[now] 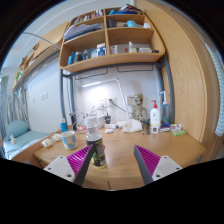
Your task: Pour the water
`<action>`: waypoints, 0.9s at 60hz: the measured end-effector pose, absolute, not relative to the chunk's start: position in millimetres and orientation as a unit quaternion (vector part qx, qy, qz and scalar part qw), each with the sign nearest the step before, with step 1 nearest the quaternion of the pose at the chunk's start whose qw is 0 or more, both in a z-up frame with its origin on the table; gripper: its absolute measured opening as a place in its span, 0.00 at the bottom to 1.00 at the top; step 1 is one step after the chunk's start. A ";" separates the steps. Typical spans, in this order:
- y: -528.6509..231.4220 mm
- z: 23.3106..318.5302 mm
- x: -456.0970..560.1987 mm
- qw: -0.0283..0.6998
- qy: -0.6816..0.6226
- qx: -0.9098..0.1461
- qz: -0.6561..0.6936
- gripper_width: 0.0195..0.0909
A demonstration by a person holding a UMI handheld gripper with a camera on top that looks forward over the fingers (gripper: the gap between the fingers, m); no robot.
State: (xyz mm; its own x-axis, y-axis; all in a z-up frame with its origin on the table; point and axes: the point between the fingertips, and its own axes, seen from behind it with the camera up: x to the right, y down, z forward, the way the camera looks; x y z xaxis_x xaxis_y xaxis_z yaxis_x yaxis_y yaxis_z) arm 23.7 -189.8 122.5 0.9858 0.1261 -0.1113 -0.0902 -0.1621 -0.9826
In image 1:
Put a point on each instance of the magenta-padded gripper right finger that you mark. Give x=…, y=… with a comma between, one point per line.
x=166, y=166

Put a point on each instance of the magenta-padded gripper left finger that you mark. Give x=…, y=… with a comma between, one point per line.
x=58, y=166

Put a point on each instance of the clear bottle with dark label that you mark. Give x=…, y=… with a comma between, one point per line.
x=93, y=131

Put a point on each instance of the wrapped bread roll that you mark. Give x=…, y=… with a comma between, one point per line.
x=57, y=137
x=47, y=143

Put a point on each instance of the cream mug with blue map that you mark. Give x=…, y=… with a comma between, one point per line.
x=69, y=140

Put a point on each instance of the small green box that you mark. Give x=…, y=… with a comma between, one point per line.
x=179, y=132

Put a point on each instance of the small white display device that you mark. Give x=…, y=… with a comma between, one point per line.
x=154, y=129

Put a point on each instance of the teal bed mattress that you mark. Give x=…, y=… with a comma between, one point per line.
x=28, y=140

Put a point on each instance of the blue and white tube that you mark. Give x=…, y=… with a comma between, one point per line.
x=63, y=126

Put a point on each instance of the red and white packet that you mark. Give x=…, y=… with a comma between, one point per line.
x=81, y=128

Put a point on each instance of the black electric shaver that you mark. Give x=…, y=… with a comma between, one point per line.
x=73, y=121

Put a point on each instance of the white pump bottle red top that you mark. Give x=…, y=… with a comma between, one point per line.
x=154, y=116

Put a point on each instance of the white crumpled bag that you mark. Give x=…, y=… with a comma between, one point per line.
x=132, y=126

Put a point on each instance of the small white plush toy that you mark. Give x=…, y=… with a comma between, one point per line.
x=12, y=139

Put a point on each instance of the blue spray bottle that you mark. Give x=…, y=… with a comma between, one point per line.
x=165, y=111

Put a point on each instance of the teal pillow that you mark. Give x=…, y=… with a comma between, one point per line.
x=17, y=128

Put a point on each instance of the white earbud case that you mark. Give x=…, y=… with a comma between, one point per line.
x=109, y=131

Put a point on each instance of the brown tree figurine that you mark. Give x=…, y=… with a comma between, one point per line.
x=140, y=110

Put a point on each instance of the white power strip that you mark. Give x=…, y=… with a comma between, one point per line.
x=111, y=126

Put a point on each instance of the black charger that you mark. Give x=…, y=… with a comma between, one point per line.
x=108, y=119

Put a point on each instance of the grey curtain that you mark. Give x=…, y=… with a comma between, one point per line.
x=15, y=106

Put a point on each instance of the white desk lamp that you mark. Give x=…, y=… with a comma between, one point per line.
x=100, y=82

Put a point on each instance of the wooden shelf unit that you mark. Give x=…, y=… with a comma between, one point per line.
x=100, y=61

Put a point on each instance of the wooden bunk board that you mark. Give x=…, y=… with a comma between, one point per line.
x=50, y=40

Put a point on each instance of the white wall switch plate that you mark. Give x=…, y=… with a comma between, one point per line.
x=44, y=96

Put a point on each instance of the grey metal bunk frame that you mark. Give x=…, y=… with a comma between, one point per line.
x=62, y=93

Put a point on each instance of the white wall socket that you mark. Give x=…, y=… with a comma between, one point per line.
x=102, y=103
x=112, y=101

